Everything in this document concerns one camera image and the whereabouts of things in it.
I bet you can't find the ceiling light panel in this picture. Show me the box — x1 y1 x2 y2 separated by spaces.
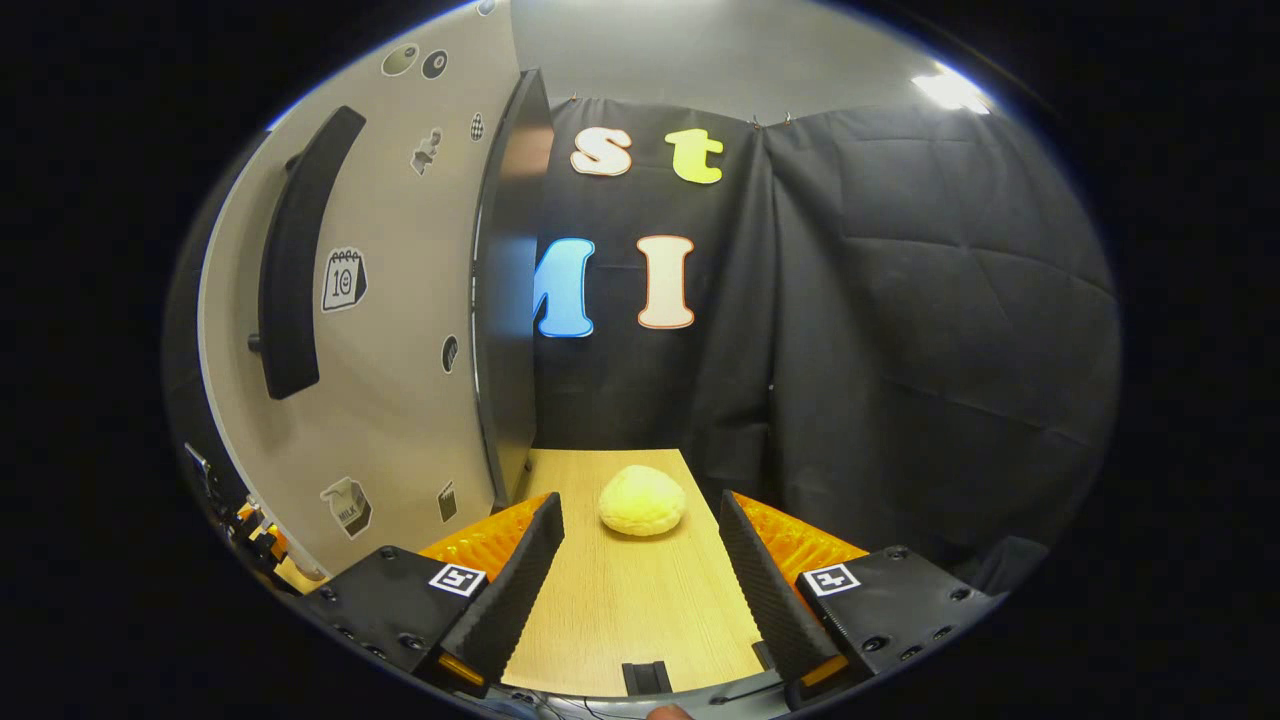
912 62 991 116

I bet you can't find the grey cabinet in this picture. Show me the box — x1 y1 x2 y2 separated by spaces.
472 68 557 509

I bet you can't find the light grey cabinet door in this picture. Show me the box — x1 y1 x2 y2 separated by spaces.
195 0 523 584

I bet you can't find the black door handle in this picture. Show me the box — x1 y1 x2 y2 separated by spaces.
248 105 367 402

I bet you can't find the black table edge clip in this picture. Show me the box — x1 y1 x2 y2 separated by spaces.
621 660 674 697

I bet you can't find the yellow round bun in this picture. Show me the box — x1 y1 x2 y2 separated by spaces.
597 464 688 538

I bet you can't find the black backdrop cloth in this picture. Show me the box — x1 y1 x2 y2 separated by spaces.
530 95 1123 601

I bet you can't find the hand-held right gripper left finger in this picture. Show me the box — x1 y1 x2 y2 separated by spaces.
290 491 566 699

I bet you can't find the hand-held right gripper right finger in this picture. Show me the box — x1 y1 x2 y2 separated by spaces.
717 489 1004 709

